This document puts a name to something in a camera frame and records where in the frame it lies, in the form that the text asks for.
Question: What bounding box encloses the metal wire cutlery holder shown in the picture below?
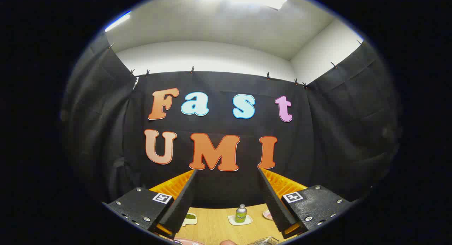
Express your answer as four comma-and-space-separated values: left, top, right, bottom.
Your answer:
254, 236, 280, 245

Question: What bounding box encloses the pink round plate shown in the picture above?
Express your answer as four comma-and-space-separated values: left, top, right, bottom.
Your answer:
173, 238, 207, 245

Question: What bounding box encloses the white square coaster tray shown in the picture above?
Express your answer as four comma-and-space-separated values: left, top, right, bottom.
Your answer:
228, 215, 253, 226

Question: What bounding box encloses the row of black cloth clips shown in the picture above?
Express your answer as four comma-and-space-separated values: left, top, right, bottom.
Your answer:
108, 40, 364, 90

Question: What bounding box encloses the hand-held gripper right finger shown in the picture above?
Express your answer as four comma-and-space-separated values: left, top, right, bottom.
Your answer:
257, 167, 353, 239

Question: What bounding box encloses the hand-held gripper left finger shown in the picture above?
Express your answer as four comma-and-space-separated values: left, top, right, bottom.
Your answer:
102, 169, 198, 240

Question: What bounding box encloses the silver bottle with green label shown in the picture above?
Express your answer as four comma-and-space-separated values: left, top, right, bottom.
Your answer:
235, 204, 248, 223

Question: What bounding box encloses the white divided dish with beans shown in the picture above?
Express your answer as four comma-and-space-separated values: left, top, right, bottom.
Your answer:
182, 213, 198, 227

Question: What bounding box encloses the black backdrop cloth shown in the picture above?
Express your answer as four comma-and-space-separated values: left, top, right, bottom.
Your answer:
62, 31, 403, 231

